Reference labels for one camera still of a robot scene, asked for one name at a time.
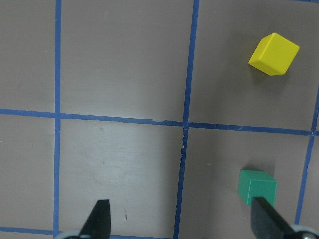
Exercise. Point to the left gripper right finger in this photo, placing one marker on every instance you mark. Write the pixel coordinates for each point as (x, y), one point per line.
(267, 223)

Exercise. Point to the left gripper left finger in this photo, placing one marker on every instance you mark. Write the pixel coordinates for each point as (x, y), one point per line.
(98, 224)

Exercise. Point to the green wooden block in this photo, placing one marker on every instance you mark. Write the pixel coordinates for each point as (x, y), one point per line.
(254, 183)

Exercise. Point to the yellow wooden block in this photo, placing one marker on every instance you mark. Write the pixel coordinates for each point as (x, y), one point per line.
(273, 55)

